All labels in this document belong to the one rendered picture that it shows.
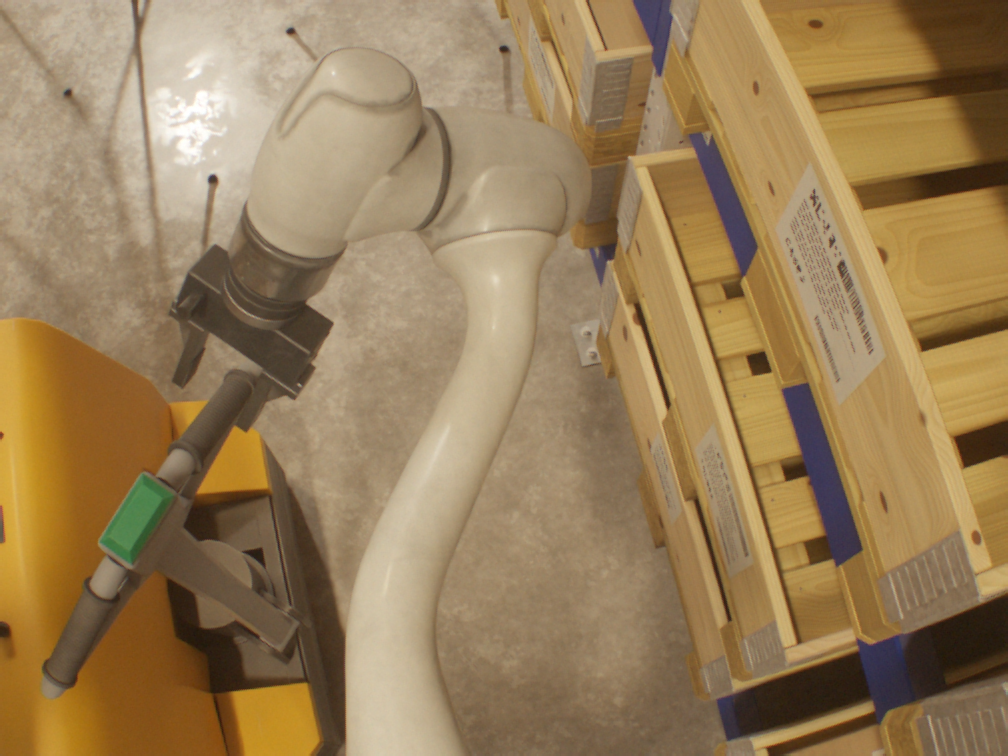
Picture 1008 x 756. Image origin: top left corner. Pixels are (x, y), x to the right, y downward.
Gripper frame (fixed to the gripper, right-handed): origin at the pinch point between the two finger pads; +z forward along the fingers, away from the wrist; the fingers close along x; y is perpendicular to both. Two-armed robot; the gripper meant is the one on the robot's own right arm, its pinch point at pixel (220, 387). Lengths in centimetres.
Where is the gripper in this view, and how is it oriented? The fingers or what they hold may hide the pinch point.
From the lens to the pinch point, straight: 100.6
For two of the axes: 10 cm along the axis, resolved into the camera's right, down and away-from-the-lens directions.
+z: -4.6, 5.9, 6.6
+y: -3.1, 5.9, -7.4
